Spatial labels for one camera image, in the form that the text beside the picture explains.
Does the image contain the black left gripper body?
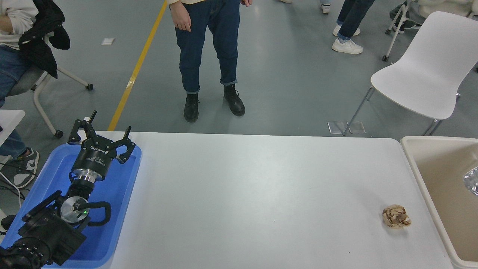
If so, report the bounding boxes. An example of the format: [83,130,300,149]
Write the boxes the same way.
[72,135,127,179]

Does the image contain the silver foil plate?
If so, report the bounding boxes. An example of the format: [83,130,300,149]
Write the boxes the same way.
[463,166,478,196]

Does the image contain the person's right hand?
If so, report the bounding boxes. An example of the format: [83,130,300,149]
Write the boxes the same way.
[170,2,192,32]

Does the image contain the blue plastic tray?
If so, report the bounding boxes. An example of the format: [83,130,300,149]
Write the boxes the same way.
[0,143,142,269]

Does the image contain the grey chair with castors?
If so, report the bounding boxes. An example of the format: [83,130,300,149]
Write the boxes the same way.
[7,34,94,138]

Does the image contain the small white table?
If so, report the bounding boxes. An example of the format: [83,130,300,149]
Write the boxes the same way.
[0,109,26,147]

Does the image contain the black jacket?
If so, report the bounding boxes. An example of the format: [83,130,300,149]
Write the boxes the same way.
[20,0,71,79]

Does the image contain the black floor object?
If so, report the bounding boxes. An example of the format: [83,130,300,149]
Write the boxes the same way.
[0,214,17,230]

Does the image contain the crumpled tan paper ball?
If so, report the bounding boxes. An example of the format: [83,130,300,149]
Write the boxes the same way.
[382,204,412,229]

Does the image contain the white chair with castors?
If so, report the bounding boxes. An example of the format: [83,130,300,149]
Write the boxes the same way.
[382,0,420,62]

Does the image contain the white chair with metal legs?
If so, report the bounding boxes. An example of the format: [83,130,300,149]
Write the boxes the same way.
[343,10,478,136]

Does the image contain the large pale bin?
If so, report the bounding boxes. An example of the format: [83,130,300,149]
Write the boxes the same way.
[400,136,478,269]

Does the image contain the white floor cable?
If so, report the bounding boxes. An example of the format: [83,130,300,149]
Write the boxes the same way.
[0,170,23,208]

